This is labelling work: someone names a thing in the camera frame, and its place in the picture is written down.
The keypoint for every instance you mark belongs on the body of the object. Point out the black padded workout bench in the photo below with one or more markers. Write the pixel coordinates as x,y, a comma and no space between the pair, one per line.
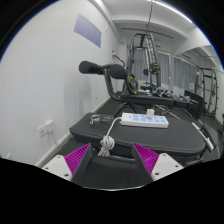
179,139

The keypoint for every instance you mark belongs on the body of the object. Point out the black foam roller bar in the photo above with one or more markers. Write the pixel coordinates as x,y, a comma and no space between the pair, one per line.
116,71

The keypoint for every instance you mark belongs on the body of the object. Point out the black rack at right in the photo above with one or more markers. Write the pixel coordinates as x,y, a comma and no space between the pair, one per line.
207,83

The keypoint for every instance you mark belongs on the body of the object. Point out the blue wall poster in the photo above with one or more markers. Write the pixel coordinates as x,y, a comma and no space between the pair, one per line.
88,30

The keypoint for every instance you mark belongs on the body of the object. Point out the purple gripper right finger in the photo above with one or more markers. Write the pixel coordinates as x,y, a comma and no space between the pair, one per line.
156,165

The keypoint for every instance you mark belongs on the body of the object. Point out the white wall socket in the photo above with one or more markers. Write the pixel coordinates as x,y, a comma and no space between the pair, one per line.
47,127

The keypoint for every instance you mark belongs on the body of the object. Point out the metal keys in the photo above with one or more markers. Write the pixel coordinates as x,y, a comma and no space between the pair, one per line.
98,118

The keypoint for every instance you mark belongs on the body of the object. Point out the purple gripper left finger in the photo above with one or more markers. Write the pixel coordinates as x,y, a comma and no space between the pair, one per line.
71,166

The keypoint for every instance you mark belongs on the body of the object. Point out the white power strip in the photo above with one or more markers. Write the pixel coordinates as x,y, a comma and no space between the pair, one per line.
140,120

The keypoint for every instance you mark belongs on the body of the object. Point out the white charger plug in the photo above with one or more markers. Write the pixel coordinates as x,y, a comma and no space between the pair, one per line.
150,113

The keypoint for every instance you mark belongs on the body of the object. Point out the black smith machine rack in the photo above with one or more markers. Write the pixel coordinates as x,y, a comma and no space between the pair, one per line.
143,60

